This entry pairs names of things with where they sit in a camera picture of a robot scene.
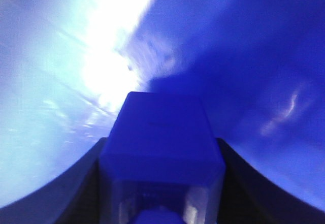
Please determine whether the blue plastic bottle-shaped part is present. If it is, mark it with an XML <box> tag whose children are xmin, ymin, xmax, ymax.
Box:
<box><xmin>99</xmin><ymin>92</ymin><xmax>225</xmax><ymax>223</ymax></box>

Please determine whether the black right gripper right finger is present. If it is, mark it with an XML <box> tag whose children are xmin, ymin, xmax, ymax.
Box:
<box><xmin>216</xmin><ymin>138</ymin><xmax>324</xmax><ymax>223</ymax></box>

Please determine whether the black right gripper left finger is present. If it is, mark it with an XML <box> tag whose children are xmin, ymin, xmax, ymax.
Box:
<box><xmin>1</xmin><ymin>137</ymin><xmax>106</xmax><ymax>223</ymax></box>

